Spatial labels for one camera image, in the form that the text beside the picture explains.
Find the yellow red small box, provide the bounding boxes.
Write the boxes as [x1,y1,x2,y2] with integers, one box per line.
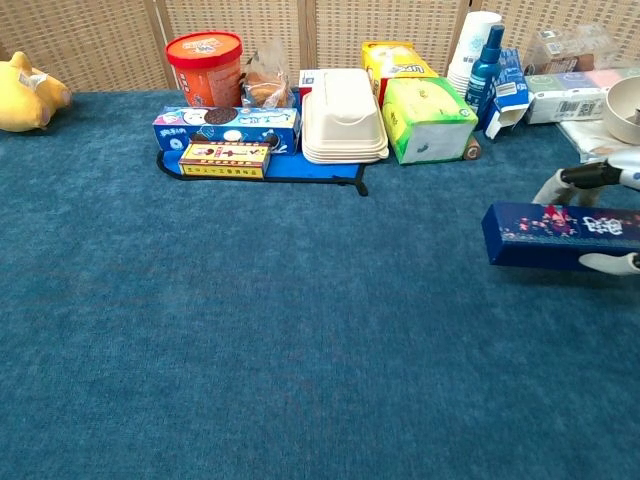
[177,141,272,181]

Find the red instant noodle bucket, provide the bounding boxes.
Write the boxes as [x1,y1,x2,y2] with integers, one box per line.
[165,31,244,109]

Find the blue spray bottle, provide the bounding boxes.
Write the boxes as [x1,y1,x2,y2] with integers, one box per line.
[464,24,506,132]

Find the white plastic bottle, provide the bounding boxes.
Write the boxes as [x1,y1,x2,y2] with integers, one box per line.
[446,10,504,99]

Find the beige lunch box container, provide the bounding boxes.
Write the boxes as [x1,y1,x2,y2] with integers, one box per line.
[300,68,390,165]

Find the green tissue pack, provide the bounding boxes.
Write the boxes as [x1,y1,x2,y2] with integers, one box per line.
[380,76,480,166]

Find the beige bowl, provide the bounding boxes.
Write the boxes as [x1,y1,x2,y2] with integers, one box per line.
[603,75,640,147]

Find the row of pastel boxes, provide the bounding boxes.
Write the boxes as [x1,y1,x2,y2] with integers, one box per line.
[523,67,640,126]

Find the blue Oreo cookie box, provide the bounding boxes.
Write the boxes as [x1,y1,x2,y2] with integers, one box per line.
[152,105,303,156]

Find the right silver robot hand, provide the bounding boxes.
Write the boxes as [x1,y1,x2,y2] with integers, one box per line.
[532,148,640,276]

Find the yellow plush toy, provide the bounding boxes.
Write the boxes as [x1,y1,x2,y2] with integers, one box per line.
[0,50,73,134]

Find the clear bag brown chocolates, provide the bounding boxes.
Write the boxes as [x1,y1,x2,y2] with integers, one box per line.
[522,24,601,76]

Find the bread in clear bag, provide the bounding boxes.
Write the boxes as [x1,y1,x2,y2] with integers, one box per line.
[240,38,296,110]

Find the small white red box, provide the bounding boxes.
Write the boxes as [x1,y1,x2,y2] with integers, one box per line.
[298,68,326,109]

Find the wicker folding screen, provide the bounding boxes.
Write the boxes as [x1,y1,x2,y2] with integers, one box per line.
[0,0,640,94]

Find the teal carpet table cover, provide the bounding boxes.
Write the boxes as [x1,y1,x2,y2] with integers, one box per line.
[0,89,640,480]

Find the clear zip bag white cloth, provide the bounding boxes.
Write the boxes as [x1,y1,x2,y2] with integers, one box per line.
[555,119,640,165]

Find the yellow Lipton tea box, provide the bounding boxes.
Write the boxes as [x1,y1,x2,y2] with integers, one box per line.
[360,40,441,109]

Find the blue grey glasses pouch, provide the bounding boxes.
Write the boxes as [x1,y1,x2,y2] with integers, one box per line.
[481,201,640,274]

